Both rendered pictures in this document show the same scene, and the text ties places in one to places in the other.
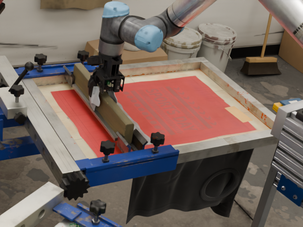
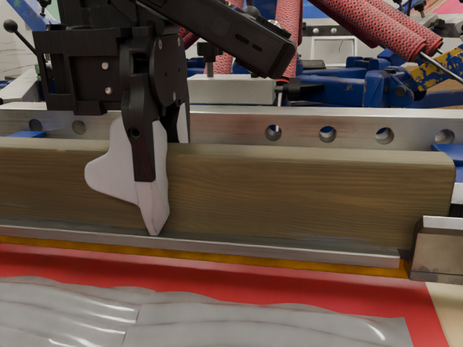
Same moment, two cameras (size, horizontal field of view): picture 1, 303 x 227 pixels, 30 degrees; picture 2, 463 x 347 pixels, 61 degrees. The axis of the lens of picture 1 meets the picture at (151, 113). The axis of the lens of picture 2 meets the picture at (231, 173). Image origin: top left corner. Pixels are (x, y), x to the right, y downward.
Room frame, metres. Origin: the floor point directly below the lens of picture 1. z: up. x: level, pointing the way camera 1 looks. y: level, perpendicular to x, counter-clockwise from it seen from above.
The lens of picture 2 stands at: (1.80, 0.00, 1.15)
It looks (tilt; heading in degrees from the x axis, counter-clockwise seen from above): 21 degrees down; 135
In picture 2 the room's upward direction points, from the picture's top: 1 degrees counter-clockwise
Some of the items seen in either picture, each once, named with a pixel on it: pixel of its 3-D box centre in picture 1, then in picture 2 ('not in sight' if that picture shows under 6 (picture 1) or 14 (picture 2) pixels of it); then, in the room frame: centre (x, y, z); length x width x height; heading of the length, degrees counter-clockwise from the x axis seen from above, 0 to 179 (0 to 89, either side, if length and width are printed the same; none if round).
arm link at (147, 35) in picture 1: (144, 33); not in sight; (1.50, 0.06, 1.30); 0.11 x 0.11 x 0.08; 58
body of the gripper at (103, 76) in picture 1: (108, 70); (118, 25); (1.54, 0.15, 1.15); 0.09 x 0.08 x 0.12; 34
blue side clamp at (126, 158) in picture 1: (129, 164); not in sight; (1.31, 0.04, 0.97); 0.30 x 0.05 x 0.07; 124
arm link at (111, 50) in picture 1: (112, 46); not in sight; (1.54, 0.15, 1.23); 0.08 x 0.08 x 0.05
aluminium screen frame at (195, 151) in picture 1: (154, 107); not in sight; (1.68, -0.01, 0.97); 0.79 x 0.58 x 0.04; 124
